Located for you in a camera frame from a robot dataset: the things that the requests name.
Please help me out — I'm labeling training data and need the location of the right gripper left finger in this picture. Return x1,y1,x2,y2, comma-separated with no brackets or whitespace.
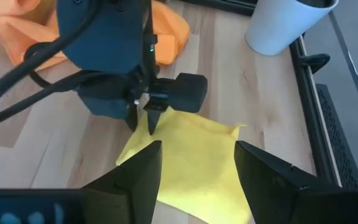
81,139,163,224

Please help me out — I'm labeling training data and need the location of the black perforated crate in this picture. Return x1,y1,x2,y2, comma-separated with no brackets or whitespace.
314,83,358,190

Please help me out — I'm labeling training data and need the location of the white plant pot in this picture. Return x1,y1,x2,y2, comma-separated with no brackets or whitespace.
245,0,340,57

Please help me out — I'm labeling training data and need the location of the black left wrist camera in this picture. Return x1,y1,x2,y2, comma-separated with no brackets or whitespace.
167,72,209,114

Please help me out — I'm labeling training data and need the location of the black aluminium table frame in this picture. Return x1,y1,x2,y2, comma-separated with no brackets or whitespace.
178,0,343,188

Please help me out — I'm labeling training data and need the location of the yellow microfiber towel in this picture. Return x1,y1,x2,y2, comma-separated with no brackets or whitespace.
116,107,255,224

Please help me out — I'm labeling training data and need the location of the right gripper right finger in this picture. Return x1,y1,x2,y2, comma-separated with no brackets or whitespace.
234,140,358,224

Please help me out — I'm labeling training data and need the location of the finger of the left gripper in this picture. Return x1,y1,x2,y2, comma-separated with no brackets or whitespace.
126,103,139,132
143,93,169,136

